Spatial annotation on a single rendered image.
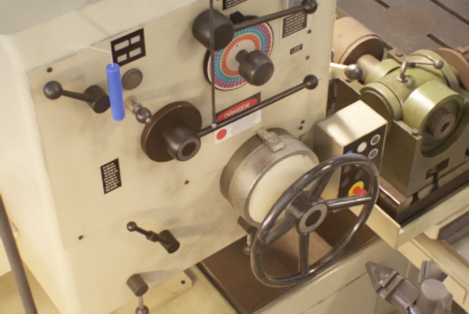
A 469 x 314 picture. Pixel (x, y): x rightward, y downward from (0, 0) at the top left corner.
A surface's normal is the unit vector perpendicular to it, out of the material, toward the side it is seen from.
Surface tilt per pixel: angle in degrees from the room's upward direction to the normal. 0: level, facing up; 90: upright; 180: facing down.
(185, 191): 90
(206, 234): 90
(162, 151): 90
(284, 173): 60
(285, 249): 0
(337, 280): 90
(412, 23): 0
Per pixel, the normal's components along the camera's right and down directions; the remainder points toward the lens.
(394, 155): -0.80, 0.41
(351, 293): 0.59, 0.56
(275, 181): 0.33, 0.26
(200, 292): 0.00, -0.72
